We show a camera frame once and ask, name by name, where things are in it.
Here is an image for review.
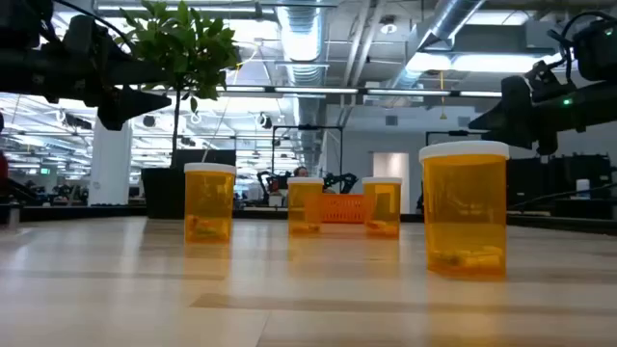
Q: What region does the left arm's black gripper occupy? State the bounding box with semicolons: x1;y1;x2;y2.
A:
47;47;174;132

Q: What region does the right arm's black gripper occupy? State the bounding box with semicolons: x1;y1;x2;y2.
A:
468;75;563;155

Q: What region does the amber pill bottle white cap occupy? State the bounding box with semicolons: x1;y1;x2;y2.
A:
183;162;238;245
286;176;325;237
417;140;511;280
362;175;404;240

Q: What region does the orange plastic basket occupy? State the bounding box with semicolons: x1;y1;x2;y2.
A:
304;193;368;225

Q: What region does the green potted plant black pot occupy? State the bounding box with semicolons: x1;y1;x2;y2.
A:
115;0;241;221

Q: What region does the black equipment bench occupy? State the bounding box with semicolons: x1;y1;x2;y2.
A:
505;152;614;219

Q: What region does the white column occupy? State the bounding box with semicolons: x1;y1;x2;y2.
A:
88;118;133;207

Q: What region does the black monitor panel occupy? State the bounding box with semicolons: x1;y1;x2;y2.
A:
172;148;237;170

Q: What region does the white board panel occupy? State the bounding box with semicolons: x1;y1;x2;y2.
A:
371;151;411;214

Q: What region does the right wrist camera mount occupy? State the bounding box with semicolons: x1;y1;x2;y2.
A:
523;60;577;103

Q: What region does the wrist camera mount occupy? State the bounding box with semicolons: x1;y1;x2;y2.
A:
523;60;577;103
60;13;110;52

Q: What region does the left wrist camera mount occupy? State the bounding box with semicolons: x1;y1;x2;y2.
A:
60;13;110;52

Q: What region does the silver ventilation duct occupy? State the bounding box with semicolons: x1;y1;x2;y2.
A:
275;0;330;174
389;0;488;88

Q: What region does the black stand frame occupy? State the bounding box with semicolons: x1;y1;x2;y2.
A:
271;123;345;179

